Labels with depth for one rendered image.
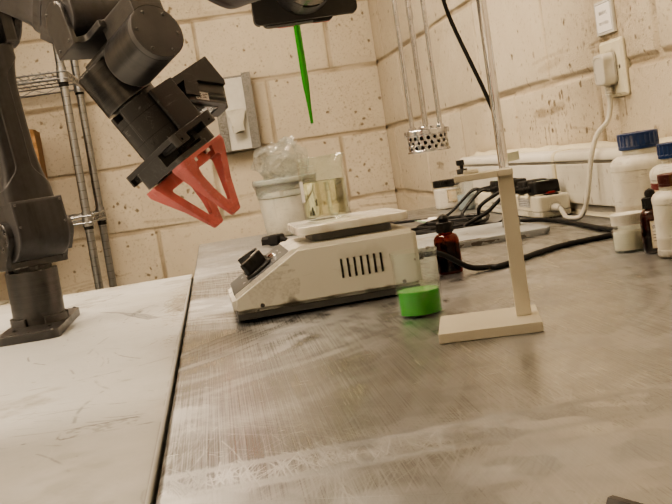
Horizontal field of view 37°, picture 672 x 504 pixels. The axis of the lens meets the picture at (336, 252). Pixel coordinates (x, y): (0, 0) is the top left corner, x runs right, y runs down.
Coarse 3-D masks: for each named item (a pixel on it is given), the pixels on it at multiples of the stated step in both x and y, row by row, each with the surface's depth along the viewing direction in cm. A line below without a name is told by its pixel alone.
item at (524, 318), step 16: (464, 176) 79; (480, 176) 79; (496, 176) 79; (512, 176) 80; (512, 192) 80; (512, 208) 80; (512, 224) 80; (512, 240) 80; (512, 256) 80; (512, 272) 80; (512, 288) 81; (528, 304) 81; (448, 320) 84; (464, 320) 82; (480, 320) 81; (496, 320) 80; (512, 320) 79; (528, 320) 78; (448, 336) 78; (464, 336) 78; (480, 336) 78; (496, 336) 78
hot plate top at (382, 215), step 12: (360, 216) 108; (372, 216) 106; (384, 216) 106; (396, 216) 106; (288, 228) 114; (300, 228) 105; (312, 228) 105; (324, 228) 105; (336, 228) 105; (348, 228) 105
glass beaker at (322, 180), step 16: (304, 160) 107; (320, 160) 106; (336, 160) 107; (304, 176) 107; (320, 176) 107; (336, 176) 107; (304, 192) 108; (320, 192) 107; (336, 192) 107; (304, 208) 109; (320, 208) 107; (336, 208) 107
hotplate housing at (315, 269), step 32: (384, 224) 108; (288, 256) 105; (320, 256) 105; (352, 256) 105; (384, 256) 106; (256, 288) 104; (288, 288) 104; (320, 288) 105; (352, 288) 105; (384, 288) 106
